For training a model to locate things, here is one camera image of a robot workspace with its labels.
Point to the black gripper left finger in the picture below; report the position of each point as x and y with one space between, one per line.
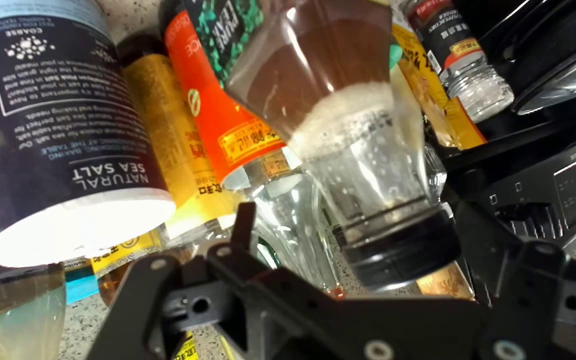
235 300

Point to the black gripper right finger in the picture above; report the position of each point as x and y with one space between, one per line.
535 287

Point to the tea bottle with black lid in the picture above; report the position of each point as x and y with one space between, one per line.
361 133

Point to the orange label sauce bottle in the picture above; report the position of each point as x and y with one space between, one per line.
221 100

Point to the black appliance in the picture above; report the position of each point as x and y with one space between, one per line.
554 166

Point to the sea salt canister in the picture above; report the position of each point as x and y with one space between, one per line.
61 133

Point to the small spice jar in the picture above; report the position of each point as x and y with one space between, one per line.
465 52

